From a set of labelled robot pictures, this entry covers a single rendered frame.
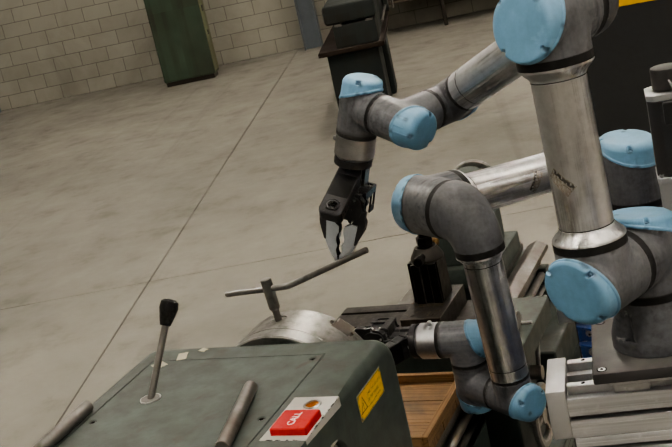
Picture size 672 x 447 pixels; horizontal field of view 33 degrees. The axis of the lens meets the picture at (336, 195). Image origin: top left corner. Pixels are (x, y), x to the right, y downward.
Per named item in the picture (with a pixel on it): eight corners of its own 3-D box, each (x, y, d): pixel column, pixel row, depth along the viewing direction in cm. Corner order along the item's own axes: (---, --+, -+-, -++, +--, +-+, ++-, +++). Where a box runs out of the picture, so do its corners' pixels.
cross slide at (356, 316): (494, 346, 262) (490, 328, 261) (324, 353, 279) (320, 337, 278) (511, 314, 278) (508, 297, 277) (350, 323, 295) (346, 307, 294)
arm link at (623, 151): (638, 209, 228) (628, 144, 225) (589, 202, 239) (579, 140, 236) (678, 190, 234) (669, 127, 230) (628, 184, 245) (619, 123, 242)
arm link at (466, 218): (507, 176, 209) (560, 409, 223) (468, 171, 218) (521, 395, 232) (460, 199, 204) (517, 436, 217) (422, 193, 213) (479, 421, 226)
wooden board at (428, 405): (431, 454, 232) (427, 437, 231) (274, 455, 247) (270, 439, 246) (469, 386, 258) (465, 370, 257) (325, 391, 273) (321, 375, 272)
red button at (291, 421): (308, 440, 165) (304, 428, 164) (271, 441, 167) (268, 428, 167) (323, 420, 170) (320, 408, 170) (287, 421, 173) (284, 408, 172)
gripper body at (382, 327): (377, 349, 246) (430, 347, 241) (364, 367, 238) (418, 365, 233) (370, 317, 244) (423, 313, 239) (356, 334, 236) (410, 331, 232)
